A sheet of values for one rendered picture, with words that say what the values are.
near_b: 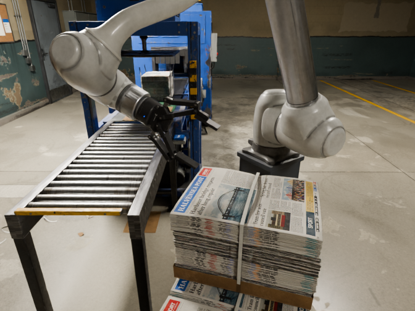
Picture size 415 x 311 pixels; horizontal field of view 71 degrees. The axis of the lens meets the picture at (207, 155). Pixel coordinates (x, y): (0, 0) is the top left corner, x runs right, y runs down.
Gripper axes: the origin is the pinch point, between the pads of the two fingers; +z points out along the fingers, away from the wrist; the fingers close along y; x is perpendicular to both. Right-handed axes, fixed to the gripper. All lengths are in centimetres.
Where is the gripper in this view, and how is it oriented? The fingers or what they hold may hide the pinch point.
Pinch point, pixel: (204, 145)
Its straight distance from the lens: 80.5
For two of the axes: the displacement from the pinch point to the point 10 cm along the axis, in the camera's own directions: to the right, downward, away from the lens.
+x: -3.2, 3.7, -8.7
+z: 8.4, 5.3, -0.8
